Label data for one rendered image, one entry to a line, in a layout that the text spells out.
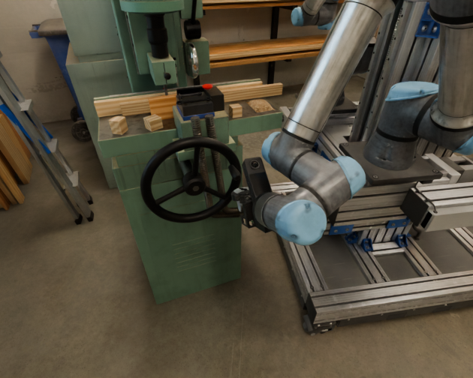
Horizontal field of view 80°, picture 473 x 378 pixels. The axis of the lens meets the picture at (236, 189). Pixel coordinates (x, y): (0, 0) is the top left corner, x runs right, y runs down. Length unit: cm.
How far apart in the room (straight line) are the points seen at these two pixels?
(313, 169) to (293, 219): 12
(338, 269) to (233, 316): 54
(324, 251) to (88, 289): 121
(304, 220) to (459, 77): 42
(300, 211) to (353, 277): 98
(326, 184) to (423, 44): 72
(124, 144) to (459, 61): 82
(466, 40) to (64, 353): 164
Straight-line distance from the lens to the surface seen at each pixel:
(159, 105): 96
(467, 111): 80
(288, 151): 58
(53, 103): 355
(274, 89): 116
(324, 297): 129
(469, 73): 71
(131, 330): 151
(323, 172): 53
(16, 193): 242
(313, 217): 48
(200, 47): 119
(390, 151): 95
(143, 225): 111
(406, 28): 110
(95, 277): 174
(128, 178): 98
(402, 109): 90
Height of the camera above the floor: 129
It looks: 38 degrees down
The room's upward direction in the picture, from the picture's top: straight up
